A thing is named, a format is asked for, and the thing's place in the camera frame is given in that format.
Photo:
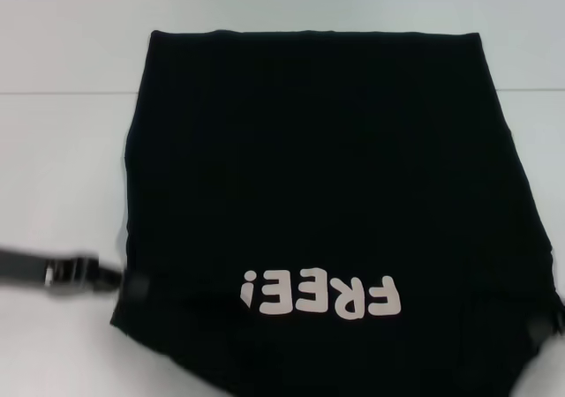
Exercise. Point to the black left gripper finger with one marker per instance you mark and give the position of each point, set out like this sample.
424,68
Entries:
132,284

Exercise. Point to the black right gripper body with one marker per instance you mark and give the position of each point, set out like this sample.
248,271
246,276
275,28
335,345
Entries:
558,311

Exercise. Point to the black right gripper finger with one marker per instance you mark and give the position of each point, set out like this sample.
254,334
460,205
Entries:
537,327

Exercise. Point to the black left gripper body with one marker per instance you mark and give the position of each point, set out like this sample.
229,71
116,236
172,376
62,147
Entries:
48,271

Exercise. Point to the black shirt with FREE print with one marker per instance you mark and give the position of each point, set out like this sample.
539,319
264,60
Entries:
309,172

